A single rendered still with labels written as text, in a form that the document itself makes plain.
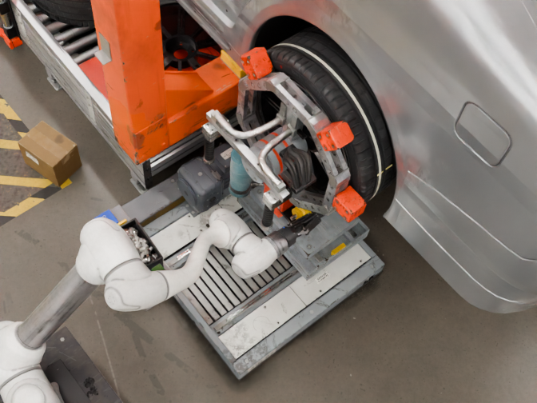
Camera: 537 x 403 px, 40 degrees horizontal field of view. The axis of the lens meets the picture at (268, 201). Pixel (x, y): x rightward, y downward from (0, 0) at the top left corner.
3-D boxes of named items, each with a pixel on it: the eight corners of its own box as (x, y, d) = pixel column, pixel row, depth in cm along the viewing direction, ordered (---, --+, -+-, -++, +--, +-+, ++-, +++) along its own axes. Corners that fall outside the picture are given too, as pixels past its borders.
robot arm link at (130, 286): (175, 289, 228) (153, 253, 233) (129, 303, 215) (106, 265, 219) (156, 312, 236) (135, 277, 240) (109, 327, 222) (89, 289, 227)
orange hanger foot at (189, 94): (269, 88, 323) (276, 33, 293) (169, 147, 304) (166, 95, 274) (245, 64, 328) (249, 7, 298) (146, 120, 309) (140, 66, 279)
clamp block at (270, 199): (292, 197, 252) (293, 189, 248) (271, 211, 249) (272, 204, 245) (282, 187, 254) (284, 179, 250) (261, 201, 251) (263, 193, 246)
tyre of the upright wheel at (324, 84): (373, 205, 305) (440, 137, 244) (330, 236, 296) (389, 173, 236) (276, 82, 315) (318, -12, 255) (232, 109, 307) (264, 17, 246)
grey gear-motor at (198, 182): (271, 186, 350) (278, 145, 319) (199, 234, 334) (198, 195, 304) (247, 160, 356) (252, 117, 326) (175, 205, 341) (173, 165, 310)
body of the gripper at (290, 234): (280, 245, 279) (299, 233, 282) (292, 250, 271) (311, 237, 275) (272, 229, 276) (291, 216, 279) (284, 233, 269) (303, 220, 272)
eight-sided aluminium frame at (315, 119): (334, 227, 285) (360, 149, 238) (321, 237, 282) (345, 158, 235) (246, 132, 303) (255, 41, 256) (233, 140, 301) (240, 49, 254)
